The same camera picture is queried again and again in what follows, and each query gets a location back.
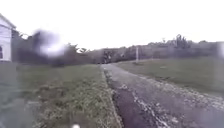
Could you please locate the white wooden building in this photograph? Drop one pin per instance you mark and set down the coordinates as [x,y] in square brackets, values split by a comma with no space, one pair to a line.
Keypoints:
[5,36]

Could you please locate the grey gravel path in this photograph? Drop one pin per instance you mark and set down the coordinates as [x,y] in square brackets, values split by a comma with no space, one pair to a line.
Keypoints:
[150,96]

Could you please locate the row of trees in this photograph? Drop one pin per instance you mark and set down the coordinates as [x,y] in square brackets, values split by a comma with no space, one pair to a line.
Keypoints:
[160,51]

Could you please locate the white pole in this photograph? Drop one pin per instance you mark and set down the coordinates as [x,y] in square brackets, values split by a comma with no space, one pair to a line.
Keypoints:
[136,55]

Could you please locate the green grass lawn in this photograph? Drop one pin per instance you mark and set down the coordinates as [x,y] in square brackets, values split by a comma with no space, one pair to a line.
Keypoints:
[73,90]

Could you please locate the robot's own part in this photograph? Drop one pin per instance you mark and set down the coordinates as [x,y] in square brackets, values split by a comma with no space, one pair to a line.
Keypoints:
[76,126]

